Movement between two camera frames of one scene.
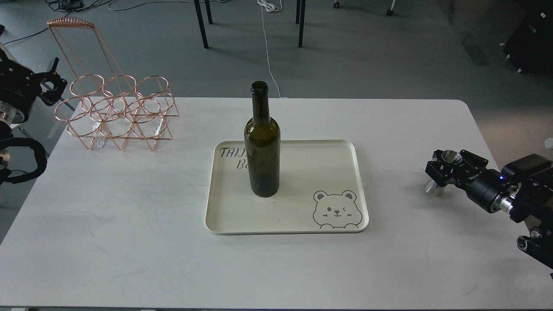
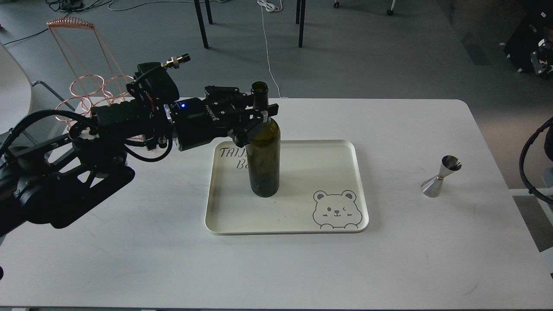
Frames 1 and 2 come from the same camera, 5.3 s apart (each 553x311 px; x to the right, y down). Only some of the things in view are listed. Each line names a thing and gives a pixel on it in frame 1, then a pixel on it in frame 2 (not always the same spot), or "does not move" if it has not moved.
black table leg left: x=201 y=21 does not move
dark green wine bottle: x=262 y=138 does not move
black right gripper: x=483 y=188 to x=541 y=59
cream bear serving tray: x=321 y=190 does not move
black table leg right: x=300 y=11 does not move
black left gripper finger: x=50 y=97 to x=228 y=99
